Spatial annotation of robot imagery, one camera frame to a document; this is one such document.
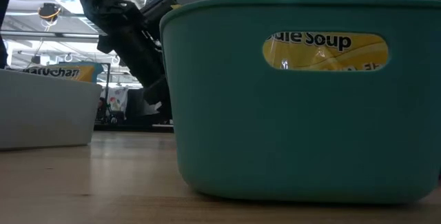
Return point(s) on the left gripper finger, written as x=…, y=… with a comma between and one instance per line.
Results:
x=156, y=93

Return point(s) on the grey plastic bin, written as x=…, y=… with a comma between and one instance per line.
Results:
x=44, y=113

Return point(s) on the teal green plastic bin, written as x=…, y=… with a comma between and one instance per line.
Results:
x=293, y=131

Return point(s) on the yellow creamy chicken ramen pack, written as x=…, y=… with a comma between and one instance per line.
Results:
x=327, y=53

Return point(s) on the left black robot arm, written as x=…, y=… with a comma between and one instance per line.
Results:
x=103, y=7

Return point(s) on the black hanging curtain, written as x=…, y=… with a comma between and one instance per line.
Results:
x=134, y=107

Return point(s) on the white colourful printed cloth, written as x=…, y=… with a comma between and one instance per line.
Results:
x=119, y=98

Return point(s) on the long ceiling light beam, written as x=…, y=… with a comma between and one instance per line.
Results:
x=51, y=35

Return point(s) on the black ceiling-hung box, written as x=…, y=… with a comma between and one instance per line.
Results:
x=36, y=59

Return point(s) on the black metal stand frame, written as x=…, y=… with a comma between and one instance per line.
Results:
x=109, y=76

